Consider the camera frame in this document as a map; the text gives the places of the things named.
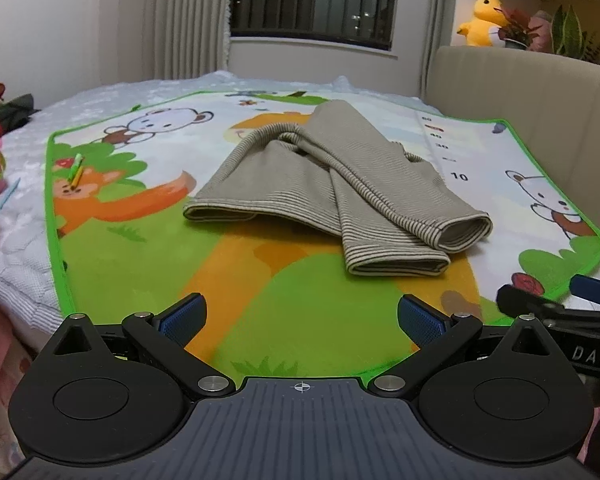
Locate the green marker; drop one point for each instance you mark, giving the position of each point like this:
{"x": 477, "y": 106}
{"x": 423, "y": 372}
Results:
{"x": 76, "y": 164}

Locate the dark window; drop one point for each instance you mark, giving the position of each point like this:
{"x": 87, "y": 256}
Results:
{"x": 315, "y": 0}

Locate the red and dark clothes pile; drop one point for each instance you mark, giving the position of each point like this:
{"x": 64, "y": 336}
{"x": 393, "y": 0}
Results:
{"x": 17, "y": 110}

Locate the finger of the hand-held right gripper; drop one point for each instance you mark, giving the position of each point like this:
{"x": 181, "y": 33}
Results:
{"x": 595, "y": 289}
{"x": 527, "y": 300}

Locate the pink floral bed sheet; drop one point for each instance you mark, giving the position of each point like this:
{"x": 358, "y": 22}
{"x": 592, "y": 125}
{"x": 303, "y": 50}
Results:
{"x": 0, "y": 385}

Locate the grey striped pants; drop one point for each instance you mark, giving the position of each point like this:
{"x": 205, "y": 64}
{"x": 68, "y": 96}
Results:
{"x": 360, "y": 185}

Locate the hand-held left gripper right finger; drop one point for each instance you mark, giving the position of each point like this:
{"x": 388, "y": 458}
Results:
{"x": 422, "y": 325}

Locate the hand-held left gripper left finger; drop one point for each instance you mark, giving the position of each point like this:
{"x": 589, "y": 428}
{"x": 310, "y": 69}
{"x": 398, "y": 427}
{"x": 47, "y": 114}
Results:
{"x": 182, "y": 321}

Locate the beige curtain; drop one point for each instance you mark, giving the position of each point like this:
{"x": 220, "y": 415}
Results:
{"x": 187, "y": 15}

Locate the cartoon printed mat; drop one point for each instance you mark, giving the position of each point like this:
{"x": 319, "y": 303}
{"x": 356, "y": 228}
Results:
{"x": 260, "y": 285}

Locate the red leaved potted plant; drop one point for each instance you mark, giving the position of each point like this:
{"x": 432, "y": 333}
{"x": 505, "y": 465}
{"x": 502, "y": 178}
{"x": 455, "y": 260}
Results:
{"x": 517, "y": 27}

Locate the black window railing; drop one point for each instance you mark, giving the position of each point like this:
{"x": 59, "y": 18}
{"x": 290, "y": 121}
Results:
{"x": 310, "y": 10}

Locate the green snake plant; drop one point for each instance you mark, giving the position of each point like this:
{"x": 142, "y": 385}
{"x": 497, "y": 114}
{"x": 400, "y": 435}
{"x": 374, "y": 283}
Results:
{"x": 572, "y": 35}

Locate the beige headboard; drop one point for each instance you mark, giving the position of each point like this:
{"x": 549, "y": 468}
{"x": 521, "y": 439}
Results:
{"x": 540, "y": 90}

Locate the cyan pen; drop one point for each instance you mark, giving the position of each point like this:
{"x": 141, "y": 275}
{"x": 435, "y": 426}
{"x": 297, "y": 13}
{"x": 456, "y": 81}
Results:
{"x": 7, "y": 193}

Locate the yellow duck plush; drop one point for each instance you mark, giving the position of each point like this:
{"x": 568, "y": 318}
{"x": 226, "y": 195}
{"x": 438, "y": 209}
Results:
{"x": 482, "y": 22}

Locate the white quilted bed cover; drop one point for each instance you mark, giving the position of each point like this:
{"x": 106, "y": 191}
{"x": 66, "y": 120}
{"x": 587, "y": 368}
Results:
{"x": 25, "y": 220}

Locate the yellow crayon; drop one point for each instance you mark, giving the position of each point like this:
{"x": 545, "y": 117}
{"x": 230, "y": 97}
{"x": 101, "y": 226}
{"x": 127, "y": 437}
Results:
{"x": 76, "y": 178}

